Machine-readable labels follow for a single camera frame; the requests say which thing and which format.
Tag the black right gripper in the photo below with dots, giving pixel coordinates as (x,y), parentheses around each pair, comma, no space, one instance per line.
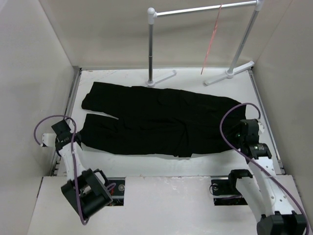
(236,129)

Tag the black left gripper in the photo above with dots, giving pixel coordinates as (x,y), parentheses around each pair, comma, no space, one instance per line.
(78,133)

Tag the pink clothes hanger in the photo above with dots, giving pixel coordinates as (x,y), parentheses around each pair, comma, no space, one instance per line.
(211,39)

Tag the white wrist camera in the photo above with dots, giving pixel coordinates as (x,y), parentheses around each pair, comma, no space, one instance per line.
(261,127)
(48,140)

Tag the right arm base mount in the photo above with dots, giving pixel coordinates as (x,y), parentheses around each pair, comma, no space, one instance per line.
(224,194)

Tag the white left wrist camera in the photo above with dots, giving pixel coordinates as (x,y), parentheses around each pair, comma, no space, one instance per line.
(48,140)

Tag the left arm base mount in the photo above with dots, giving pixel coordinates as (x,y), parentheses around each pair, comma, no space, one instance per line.
(118,191)

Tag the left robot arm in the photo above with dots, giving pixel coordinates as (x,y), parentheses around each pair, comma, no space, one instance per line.
(87,190)

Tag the white clothes rack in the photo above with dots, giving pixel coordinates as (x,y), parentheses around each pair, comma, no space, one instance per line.
(179,39)

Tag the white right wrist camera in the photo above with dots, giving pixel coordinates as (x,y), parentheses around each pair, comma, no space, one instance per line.
(261,127)

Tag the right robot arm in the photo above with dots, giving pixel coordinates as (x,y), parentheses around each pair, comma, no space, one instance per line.
(273,212)

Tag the black trousers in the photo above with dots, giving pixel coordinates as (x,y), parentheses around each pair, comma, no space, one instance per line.
(141,121)

